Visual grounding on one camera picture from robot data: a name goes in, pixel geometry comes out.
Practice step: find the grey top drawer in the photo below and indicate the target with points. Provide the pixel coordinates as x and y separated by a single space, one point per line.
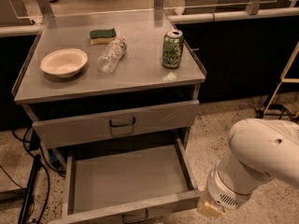
102 126

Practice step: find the green yellow sponge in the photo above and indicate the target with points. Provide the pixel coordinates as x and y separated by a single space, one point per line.
102 36

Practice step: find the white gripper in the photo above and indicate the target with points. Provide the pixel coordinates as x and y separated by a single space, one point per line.
221 190

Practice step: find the yellow cart frame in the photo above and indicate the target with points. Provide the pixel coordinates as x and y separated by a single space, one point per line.
271 109

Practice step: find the white paper bowl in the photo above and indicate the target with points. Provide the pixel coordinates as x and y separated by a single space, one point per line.
64 63

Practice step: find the grey metal drawer cabinet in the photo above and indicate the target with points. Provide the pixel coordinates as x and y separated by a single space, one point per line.
102 76

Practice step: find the white counter rail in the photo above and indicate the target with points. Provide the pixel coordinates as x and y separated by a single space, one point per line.
234 15

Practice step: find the green soda can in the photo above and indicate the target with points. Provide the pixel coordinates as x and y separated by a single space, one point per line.
173 49

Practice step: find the grey drawer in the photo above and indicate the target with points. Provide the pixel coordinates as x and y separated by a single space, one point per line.
127 180
102 126

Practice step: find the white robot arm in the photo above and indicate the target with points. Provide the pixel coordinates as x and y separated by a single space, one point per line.
260 150

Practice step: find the black stand leg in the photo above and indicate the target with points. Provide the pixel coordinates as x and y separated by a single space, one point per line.
24 214

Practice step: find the clear plastic bottle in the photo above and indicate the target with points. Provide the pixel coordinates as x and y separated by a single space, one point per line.
110 58

